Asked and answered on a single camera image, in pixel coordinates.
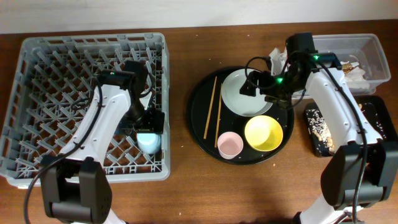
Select left wooden chopstick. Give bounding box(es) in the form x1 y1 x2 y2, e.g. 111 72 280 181
203 77 217 139

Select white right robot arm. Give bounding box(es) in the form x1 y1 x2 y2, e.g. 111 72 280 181
239 32 397 223

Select light blue cup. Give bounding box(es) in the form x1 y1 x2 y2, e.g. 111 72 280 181
137 133 161 154

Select clear plastic bin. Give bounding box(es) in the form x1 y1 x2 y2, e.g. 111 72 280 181
269 33 392 100

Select tissue with gold wrapper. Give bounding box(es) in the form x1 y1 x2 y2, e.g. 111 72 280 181
342 62 369 89

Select pink cup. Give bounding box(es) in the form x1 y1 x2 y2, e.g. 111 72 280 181
216 131 244 160

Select black rectangular tray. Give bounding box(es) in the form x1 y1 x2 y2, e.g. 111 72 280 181
303 96 397 157

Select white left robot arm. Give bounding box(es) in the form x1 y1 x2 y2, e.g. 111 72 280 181
24 60 165 223

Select round black tray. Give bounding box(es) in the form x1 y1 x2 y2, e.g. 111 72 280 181
186 66 295 165

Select yellow bowl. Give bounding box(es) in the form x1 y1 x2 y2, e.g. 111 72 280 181
244 115 284 152

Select grey dishwasher rack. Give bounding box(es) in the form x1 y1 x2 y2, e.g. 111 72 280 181
1 33 170 189

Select grey plate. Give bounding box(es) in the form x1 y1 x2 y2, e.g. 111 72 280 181
221 68 273 117

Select food scraps and peanut shells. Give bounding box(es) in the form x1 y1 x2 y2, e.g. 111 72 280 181
303 103 387 157

